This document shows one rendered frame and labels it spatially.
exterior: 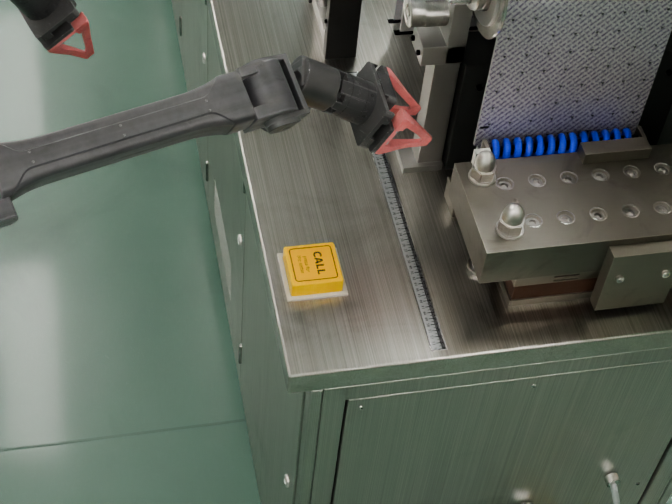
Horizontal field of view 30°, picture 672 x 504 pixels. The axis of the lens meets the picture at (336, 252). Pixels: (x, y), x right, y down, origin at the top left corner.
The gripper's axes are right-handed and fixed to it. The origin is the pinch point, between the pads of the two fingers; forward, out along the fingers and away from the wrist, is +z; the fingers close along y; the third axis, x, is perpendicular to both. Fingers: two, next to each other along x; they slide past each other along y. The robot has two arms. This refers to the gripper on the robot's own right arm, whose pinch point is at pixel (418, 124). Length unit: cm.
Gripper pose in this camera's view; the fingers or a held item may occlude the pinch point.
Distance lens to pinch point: 166.1
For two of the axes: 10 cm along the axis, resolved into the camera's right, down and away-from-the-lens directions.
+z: 8.1, 2.4, 5.3
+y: 2.0, 7.4, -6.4
